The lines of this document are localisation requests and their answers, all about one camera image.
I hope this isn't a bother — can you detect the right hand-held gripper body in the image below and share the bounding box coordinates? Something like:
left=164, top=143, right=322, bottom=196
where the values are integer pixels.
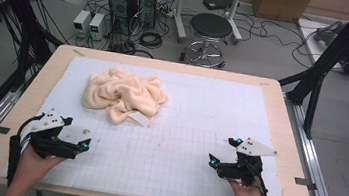
left=218, top=133, right=280, bottom=191

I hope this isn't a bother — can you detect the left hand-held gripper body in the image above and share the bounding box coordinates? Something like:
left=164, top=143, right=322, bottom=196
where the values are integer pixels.
left=27, top=106, right=81, bottom=163

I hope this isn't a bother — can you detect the cream towel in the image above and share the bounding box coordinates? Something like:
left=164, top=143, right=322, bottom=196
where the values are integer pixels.
left=79, top=62, right=172, bottom=131

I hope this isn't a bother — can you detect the person's left hand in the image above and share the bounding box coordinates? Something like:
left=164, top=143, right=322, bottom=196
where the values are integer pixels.
left=9, top=142, right=68, bottom=196

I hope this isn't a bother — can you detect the white grid mat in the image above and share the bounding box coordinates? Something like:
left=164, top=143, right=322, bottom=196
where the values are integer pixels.
left=0, top=47, right=302, bottom=196

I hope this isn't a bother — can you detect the white power supply unit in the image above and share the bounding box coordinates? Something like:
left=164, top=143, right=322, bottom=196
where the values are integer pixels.
left=71, top=8, right=93, bottom=35
left=87, top=11, right=111, bottom=42

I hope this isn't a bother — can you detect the black round stool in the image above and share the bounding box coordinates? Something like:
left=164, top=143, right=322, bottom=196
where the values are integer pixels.
left=180, top=10, right=236, bottom=70

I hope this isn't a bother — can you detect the white floor board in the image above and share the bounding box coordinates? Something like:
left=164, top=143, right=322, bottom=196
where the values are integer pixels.
left=291, top=16, right=349, bottom=76

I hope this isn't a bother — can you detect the white stand leg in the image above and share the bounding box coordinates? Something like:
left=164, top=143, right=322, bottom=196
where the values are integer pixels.
left=222, top=0, right=248, bottom=45
left=169, top=0, right=193, bottom=43

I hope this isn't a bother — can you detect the large black computer tower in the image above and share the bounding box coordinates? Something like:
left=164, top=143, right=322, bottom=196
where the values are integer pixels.
left=104, top=0, right=140, bottom=37

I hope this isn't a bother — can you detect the black flat device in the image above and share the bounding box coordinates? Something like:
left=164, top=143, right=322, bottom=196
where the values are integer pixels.
left=201, top=0, right=240, bottom=15

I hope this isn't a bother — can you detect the slim black computer tower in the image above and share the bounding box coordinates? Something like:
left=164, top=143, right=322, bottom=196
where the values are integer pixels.
left=134, top=0, right=159, bottom=29

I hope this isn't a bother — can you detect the cardboard box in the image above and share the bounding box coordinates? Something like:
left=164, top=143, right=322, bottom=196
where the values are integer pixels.
left=251, top=0, right=313, bottom=26

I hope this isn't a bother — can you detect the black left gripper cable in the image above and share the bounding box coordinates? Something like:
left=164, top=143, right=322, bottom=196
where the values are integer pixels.
left=4, top=109, right=46, bottom=191

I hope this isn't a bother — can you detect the coiled black cable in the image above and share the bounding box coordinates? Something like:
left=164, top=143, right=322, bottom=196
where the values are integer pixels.
left=137, top=30, right=164, bottom=51

